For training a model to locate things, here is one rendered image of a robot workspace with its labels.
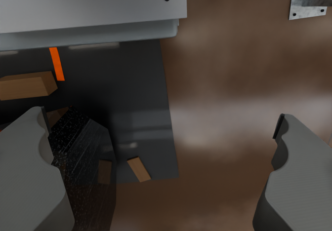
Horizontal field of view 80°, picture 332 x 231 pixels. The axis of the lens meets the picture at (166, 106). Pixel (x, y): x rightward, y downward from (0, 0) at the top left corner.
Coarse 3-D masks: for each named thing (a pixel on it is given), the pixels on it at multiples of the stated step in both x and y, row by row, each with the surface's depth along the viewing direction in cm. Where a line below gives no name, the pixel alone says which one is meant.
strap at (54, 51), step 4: (52, 48) 118; (56, 48) 118; (52, 52) 120; (56, 52) 120; (52, 56) 121; (56, 56) 121; (52, 60) 122; (56, 60) 122; (56, 64) 123; (60, 64) 123; (56, 68) 124; (60, 68) 124; (56, 72) 125; (60, 72) 125; (56, 76) 126; (60, 76) 126; (64, 80) 127
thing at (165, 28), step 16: (32, 32) 36; (48, 32) 36; (64, 32) 36; (80, 32) 36; (96, 32) 36; (112, 32) 36; (128, 32) 36; (144, 32) 36; (160, 32) 36; (176, 32) 37; (0, 48) 38; (16, 48) 38; (32, 48) 38
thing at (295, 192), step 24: (288, 120) 10; (288, 144) 8; (312, 144) 9; (288, 168) 7; (312, 168) 7; (264, 192) 6; (288, 192) 6; (312, 192) 6; (264, 216) 6; (288, 216) 6; (312, 216) 6
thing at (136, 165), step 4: (128, 160) 156; (132, 160) 156; (136, 160) 156; (140, 160) 157; (132, 164) 158; (136, 164) 158; (140, 164) 158; (132, 168) 160; (136, 168) 160; (140, 168) 160; (144, 168) 160; (136, 172) 162; (140, 172) 162; (144, 172) 162; (136, 176) 164; (140, 176) 164; (144, 176) 164; (148, 176) 164; (140, 180) 166; (144, 180) 166
